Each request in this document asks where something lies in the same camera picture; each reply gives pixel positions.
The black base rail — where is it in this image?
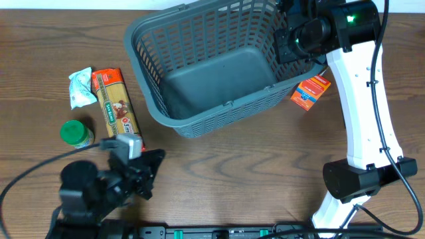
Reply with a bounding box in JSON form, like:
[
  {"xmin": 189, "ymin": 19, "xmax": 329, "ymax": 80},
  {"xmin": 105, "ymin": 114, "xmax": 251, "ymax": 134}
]
[{"xmin": 137, "ymin": 223, "xmax": 383, "ymax": 239}]

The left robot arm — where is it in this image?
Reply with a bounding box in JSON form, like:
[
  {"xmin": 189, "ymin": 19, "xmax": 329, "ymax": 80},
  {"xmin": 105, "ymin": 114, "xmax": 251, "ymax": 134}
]
[{"xmin": 46, "ymin": 149, "xmax": 165, "ymax": 239}]

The green lid spice jar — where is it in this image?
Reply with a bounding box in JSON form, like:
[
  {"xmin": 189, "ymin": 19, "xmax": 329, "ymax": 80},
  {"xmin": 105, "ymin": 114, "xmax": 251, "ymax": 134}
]
[{"xmin": 60, "ymin": 120, "xmax": 94, "ymax": 149}]

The orange spaghetti packet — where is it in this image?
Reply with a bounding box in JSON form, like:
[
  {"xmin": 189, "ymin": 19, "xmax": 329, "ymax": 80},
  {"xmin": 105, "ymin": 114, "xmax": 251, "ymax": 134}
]
[{"xmin": 92, "ymin": 68, "xmax": 142, "ymax": 138}]

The grey plastic basket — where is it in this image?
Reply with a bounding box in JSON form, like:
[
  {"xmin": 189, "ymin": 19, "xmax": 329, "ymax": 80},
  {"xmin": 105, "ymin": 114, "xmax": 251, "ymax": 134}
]
[{"xmin": 124, "ymin": 0, "xmax": 325, "ymax": 138}]

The orange medicine box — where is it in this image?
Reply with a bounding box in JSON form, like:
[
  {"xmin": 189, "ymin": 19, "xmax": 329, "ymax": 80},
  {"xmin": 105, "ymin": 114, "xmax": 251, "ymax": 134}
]
[{"xmin": 290, "ymin": 75, "xmax": 331, "ymax": 111}]

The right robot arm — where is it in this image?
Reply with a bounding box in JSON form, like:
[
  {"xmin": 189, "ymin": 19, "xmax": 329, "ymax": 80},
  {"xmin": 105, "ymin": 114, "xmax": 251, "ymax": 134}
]
[{"xmin": 274, "ymin": 1, "xmax": 418, "ymax": 238}]

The white green sachet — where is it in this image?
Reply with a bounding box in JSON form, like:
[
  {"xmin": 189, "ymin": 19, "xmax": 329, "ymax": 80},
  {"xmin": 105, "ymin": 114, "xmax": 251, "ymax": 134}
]
[{"xmin": 68, "ymin": 67, "xmax": 97, "ymax": 110}]

